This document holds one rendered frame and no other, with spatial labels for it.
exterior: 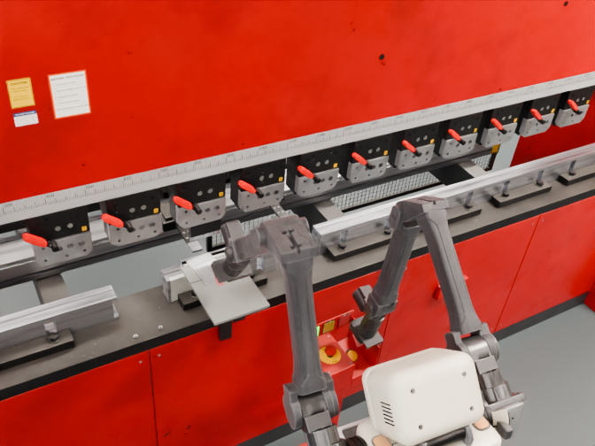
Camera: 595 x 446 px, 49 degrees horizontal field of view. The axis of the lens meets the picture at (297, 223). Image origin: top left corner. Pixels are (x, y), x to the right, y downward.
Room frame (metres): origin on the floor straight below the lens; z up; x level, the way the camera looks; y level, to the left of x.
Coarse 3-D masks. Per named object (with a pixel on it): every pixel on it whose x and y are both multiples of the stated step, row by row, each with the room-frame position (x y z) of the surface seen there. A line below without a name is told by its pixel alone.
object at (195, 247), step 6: (162, 204) 1.77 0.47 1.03; (168, 204) 1.77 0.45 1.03; (162, 210) 1.74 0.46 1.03; (168, 210) 1.74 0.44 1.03; (162, 216) 1.72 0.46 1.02; (168, 216) 1.71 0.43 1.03; (162, 222) 1.69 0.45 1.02; (168, 222) 1.69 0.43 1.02; (174, 222) 1.70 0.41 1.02; (162, 228) 1.69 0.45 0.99; (168, 228) 1.69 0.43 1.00; (174, 228) 1.70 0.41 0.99; (180, 228) 1.68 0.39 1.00; (186, 228) 1.69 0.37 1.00; (186, 234) 1.66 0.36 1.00; (186, 240) 1.63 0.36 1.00; (192, 246) 1.60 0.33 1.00; (198, 246) 1.60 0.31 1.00; (192, 252) 1.58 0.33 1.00
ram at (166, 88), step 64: (0, 0) 1.28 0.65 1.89; (64, 0) 1.35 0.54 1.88; (128, 0) 1.42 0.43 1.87; (192, 0) 1.51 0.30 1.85; (256, 0) 1.60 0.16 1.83; (320, 0) 1.70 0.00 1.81; (384, 0) 1.82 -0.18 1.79; (448, 0) 1.95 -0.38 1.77; (512, 0) 2.10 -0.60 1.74; (576, 0) 2.27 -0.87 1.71; (0, 64) 1.27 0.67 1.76; (64, 64) 1.34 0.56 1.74; (128, 64) 1.42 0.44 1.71; (192, 64) 1.50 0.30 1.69; (256, 64) 1.60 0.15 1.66; (320, 64) 1.71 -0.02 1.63; (384, 64) 1.84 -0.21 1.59; (448, 64) 1.98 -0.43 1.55; (512, 64) 2.15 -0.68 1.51; (576, 64) 2.34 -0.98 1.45; (0, 128) 1.25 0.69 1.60; (64, 128) 1.32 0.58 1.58; (128, 128) 1.41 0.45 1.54; (192, 128) 1.50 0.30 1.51; (256, 128) 1.61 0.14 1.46; (320, 128) 1.73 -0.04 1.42; (384, 128) 1.87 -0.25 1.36; (0, 192) 1.23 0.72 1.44; (128, 192) 1.40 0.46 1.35
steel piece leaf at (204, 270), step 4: (212, 260) 1.55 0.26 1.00; (200, 264) 1.52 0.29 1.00; (204, 264) 1.52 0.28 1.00; (208, 264) 1.53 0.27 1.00; (192, 268) 1.50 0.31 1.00; (196, 268) 1.50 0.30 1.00; (200, 268) 1.50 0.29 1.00; (204, 268) 1.50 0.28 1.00; (208, 268) 1.51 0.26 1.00; (196, 272) 1.48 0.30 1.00; (200, 272) 1.49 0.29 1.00; (204, 272) 1.49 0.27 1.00; (208, 272) 1.49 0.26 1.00; (200, 276) 1.47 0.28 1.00; (204, 276) 1.47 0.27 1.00; (208, 276) 1.47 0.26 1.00; (212, 276) 1.47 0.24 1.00; (204, 280) 1.45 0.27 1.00; (208, 280) 1.43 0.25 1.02; (212, 280) 1.44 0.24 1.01; (208, 284) 1.43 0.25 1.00
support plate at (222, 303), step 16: (224, 256) 1.57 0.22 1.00; (192, 272) 1.49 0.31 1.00; (192, 288) 1.42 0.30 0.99; (208, 288) 1.42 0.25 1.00; (224, 288) 1.43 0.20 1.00; (240, 288) 1.43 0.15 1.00; (256, 288) 1.44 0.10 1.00; (208, 304) 1.35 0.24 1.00; (224, 304) 1.36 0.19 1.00; (240, 304) 1.37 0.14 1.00; (256, 304) 1.37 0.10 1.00; (224, 320) 1.30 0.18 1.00
